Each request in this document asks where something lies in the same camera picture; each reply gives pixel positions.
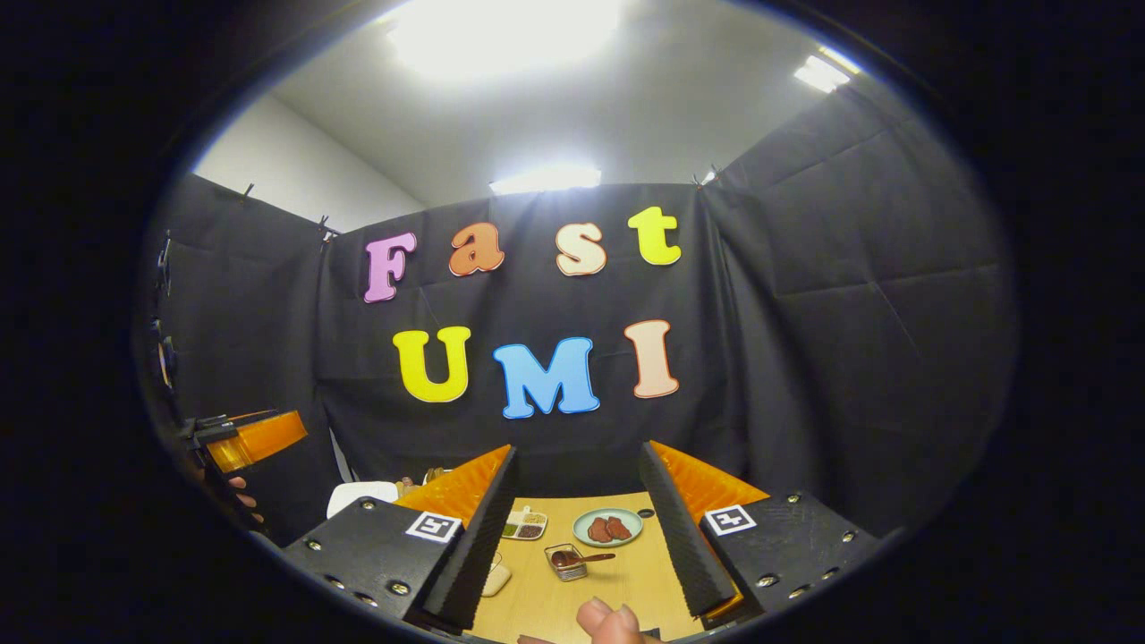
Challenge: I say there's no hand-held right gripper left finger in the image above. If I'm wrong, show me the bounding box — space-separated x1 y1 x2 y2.
282 445 520 631

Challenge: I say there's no large round ceiling light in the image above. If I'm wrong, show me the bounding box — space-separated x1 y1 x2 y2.
385 0 627 83

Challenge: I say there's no black backdrop cloth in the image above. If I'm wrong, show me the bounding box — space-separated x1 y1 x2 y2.
134 76 1021 548

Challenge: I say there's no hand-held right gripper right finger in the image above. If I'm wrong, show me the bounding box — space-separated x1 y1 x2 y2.
638 440 882 627

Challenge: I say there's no white divided grain dish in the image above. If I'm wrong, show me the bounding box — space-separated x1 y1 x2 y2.
501 506 549 541

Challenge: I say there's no white rice cooker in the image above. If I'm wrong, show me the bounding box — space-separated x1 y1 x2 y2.
327 481 401 520

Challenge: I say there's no metal wire chopstick holder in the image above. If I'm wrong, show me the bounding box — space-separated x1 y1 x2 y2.
544 543 589 582

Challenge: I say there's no clear container of rice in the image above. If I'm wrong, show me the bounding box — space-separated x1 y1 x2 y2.
480 552 513 598

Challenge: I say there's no pale green plate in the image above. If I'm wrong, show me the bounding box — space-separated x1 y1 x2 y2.
572 507 644 548

